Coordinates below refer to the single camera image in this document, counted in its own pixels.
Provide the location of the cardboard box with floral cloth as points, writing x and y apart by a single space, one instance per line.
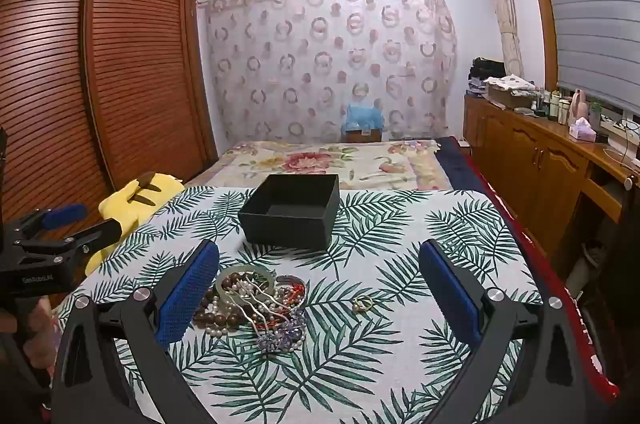
510 96

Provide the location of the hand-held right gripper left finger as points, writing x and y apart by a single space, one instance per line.
185 299

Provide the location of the circle pattern curtain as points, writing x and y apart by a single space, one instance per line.
325 54

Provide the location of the green leaf print cloth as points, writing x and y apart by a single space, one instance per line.
350 379

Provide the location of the pile of dark clothes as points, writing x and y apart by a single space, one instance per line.
487 66

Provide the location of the floral blanket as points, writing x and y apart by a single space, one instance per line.
325 164

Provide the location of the grey window blind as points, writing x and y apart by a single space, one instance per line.
590 4

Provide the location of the brown louvered wardrobe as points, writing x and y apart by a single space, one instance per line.
135 54

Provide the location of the pink figurine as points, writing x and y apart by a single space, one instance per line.
580 104

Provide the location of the group of cosmetic bottles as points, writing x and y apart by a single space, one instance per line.
552 106

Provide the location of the black box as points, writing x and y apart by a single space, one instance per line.
300 224

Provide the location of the white power strip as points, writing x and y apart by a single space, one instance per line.
617 129

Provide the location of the wooden sideboard cabinet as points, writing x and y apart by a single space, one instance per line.
525 154

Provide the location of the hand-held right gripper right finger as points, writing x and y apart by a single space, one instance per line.
450 299

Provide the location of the small wooden box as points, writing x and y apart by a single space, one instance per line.
362 135

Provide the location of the yellow plush toy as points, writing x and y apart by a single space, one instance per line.
120 204

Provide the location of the beige tied side curtain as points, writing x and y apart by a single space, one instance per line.
505 4

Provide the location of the pink tissue box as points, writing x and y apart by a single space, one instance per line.
582 131

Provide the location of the blue plastic bag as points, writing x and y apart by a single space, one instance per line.
362 116

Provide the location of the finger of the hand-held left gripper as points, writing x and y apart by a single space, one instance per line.
62 215
95 234

